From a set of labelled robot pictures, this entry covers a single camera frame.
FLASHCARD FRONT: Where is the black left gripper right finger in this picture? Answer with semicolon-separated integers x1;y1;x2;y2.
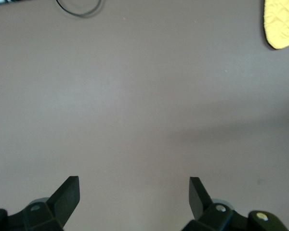
183;177;289;231

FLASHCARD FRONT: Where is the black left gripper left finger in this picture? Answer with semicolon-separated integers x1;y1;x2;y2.
0;176;81;231

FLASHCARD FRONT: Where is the yellow quilted oven mitt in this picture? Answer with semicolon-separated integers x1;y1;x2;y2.
263;0;289;51

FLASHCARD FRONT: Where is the black looped cable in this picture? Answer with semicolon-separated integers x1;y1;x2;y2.
55;0;103;18

